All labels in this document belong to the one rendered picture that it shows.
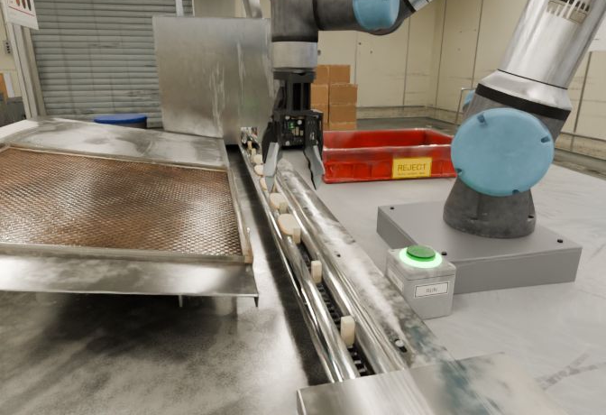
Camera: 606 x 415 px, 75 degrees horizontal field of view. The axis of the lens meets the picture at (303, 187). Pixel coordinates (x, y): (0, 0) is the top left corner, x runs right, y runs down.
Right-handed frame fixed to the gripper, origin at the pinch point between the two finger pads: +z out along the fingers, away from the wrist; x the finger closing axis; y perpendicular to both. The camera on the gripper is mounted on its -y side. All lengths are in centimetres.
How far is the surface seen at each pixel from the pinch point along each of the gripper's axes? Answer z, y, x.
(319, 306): 9.0, 25.1, -1.8
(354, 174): 9.4, -36.2, 26.1
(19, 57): -23, -96, -77
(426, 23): -101, -707, 428
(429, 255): 3.3, 25.3, 13.3
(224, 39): -29, -80, -7
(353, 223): 11.9, -7.2, 14.9
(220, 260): 4.1, 18.7, -14.0
